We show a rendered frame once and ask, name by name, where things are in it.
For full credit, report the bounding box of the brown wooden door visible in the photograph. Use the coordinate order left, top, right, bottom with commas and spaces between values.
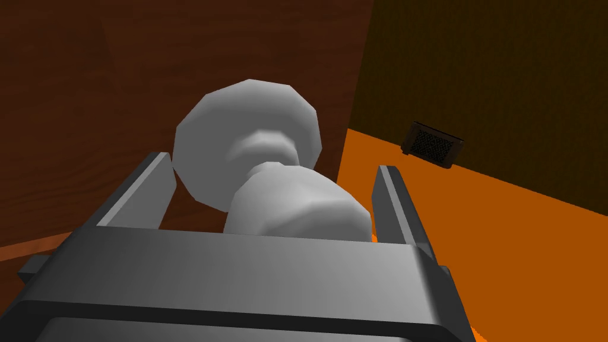
0, 0, 376, 249

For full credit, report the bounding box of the dark wall vent grille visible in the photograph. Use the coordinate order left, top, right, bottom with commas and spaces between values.
401, 121, 465, 169

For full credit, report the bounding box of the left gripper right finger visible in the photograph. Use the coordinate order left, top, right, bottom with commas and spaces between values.
371, 164, 437, 260

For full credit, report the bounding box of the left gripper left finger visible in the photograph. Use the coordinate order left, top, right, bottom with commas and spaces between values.
96, 151, 178, 231

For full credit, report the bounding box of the grey door knob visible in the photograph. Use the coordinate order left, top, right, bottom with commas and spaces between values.
171, 78, 373, 242

